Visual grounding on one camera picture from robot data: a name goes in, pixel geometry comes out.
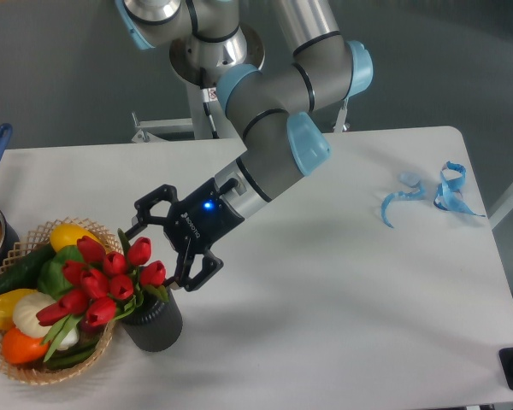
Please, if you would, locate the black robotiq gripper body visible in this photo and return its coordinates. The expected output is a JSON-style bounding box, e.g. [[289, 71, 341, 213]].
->
[[163, 178, 245, 254]]

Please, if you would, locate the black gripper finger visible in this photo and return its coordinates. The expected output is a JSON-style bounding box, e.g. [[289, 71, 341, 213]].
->
[[122, 184, 180, 239], [162, 248, 224, 293]]

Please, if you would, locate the red tulip bouquet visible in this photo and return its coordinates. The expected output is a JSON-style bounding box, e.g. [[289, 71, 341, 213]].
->
[[36, 231, 169, 362]]

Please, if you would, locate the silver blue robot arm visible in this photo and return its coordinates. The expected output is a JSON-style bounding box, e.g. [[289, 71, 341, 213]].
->
[[116, 1, 373, 291]]

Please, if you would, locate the dark grey ribbed vase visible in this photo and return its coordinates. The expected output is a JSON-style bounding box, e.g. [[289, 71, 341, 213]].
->
[[120, 288, 183, 352]]

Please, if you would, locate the yellow lemon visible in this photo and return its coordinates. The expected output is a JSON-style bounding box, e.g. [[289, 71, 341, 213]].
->
[[50, 223, 103, 253]]

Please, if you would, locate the woven bamboo basket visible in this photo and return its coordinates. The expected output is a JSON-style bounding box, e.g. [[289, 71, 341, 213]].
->
[[0, 217, 121, 385]]

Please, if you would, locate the green bok choy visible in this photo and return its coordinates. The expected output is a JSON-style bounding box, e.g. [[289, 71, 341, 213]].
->
[[37, 245, 88, 358]]

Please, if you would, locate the green cucumber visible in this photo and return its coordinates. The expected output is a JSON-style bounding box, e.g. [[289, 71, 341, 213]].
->
[[0, 243, 56, 295]]

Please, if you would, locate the white steamed bun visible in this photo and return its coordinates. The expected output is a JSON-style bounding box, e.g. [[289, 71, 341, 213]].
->
[[12, 292, 55, 338]]

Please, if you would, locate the yellow bell pepper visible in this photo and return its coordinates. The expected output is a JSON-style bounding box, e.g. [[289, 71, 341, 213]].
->
[[0, 289, 37, 331]]

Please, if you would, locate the orange fruit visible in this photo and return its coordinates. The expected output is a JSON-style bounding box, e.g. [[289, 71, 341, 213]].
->
[[1, 327, 49, 365]]

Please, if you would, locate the clear tape piece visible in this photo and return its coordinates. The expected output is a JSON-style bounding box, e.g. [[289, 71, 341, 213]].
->
[[398, 172, 421, 188]]

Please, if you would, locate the curved blue tape strip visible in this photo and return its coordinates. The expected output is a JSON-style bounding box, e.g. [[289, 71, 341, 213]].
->
[[380, 180, 426, 229]]

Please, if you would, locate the tangled blue tape strip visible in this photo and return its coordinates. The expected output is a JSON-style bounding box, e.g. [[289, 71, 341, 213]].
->
[[433, 161, 485, 217]]

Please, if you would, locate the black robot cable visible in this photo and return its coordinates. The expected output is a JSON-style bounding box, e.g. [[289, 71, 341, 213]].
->
[[198, 67, 220, 140]]

